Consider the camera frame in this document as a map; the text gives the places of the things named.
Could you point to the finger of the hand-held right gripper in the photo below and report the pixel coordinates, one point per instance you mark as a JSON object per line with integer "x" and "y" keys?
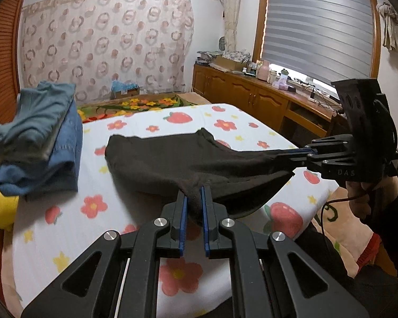
{"x": 318, "y": 157}
{"x": 331, "y": 141}

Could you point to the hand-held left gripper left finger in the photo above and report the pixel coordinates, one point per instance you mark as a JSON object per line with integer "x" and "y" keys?
{"x": 183, "y": 225}

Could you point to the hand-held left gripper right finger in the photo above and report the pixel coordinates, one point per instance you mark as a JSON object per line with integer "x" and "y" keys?
{"x": 204, "y": 225}

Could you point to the black pants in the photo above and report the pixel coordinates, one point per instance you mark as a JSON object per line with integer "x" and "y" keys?
{"x": 172, "y": 162}

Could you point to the folded teal pants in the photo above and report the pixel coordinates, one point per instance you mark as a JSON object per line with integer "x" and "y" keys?
{"x": 36, "y": 116}

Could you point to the person's right hand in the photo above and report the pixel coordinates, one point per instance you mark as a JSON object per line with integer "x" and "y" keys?
{"x": 358, "y": 198}

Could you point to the purple box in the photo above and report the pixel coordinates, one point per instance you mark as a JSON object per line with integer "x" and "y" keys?
{"x": 281, "y": 82}

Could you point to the white floral bed sheet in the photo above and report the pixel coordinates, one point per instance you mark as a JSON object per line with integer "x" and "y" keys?
{"x": 96, "y": 238}

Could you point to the pink bottle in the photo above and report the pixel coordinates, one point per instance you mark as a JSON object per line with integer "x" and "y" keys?
{"x": 263, "y": 72}

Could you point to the wooden sideboard cabinet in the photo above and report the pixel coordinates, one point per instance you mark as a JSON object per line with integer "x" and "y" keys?
{"x": 238, "y": 96}

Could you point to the person's dark clothing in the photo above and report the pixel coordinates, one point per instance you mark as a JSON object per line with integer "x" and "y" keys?
{"x": 318, "y": 265}

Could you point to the tied cream curtain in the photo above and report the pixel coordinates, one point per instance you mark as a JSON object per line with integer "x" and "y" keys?
{"x": 389, "y": 23}

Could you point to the grey window blind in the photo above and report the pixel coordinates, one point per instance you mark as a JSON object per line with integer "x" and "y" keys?
{"x": 318, "y": 29}

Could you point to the green floral blanket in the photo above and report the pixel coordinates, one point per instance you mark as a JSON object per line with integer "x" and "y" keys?
{"x": 136, "y": 104}

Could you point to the open cardboard box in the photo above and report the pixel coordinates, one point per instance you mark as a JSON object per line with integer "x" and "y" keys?
{"x": 227, "y": 63}

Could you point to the folded blue denim jeans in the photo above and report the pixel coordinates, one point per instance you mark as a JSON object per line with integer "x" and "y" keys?
{"x": 63, "y": 159}

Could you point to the small round fan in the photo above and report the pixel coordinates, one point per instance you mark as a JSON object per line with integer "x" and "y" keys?
{"x": 222, "y": 43}

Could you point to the cardboard box with blue cloth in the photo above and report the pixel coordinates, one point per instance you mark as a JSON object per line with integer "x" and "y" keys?
{"x": 124, "y": 90}

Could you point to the cream window curtain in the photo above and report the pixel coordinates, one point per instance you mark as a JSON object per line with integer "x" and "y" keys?
{"x": 231, "y": 13}

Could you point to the yellow cloth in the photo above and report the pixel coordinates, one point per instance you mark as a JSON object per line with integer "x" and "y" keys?
{"x": 0, "y": 205}

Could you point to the wooden louvered wardrobe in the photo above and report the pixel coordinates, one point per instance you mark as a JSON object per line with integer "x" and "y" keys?
{"x": 3, "y": 56}

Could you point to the circle patterned wall curtain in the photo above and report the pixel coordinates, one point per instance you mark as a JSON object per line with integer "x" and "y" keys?
{"x": 106, "y": 39}

